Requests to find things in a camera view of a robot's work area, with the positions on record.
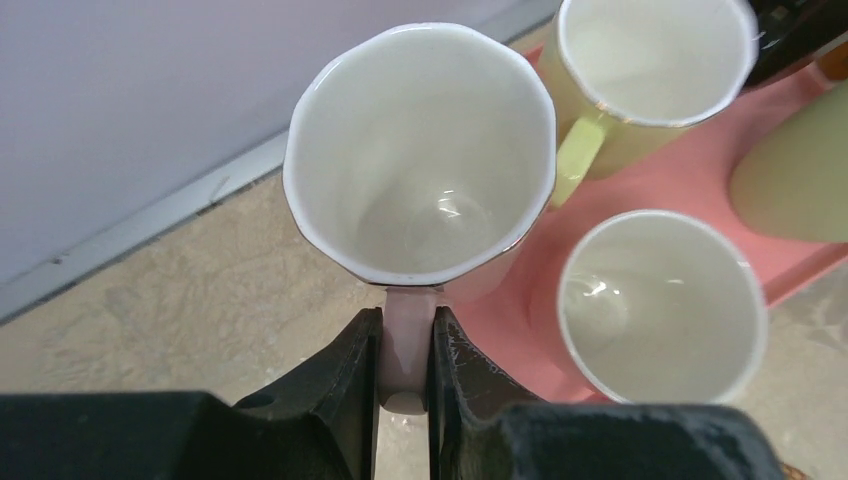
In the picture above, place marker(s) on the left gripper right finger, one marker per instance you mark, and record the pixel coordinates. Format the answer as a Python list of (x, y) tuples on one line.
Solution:
[(483, 425)]

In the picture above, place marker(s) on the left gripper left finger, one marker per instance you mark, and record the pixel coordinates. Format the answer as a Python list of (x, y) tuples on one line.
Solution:
[(318, 421)]

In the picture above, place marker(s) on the pink mug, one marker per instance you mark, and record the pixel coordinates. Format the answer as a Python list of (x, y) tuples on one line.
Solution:
[(419, 161), (652, 306)]

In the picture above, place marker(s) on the woven rattan coaster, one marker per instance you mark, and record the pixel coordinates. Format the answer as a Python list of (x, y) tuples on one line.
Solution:
[(792, 473)]

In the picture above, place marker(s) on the pink plastic tray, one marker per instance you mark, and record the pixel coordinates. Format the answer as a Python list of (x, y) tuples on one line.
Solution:
[(498, 344)]

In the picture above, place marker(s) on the pink mug front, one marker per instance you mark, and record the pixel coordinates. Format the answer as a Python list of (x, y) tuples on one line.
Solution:
[(652, 306)]

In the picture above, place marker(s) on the yellow mug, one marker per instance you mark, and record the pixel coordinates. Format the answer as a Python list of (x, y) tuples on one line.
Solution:
[(628, 77)]

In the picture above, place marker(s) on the green mug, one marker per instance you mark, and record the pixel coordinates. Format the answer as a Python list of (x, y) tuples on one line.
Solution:
[(793, 183)]

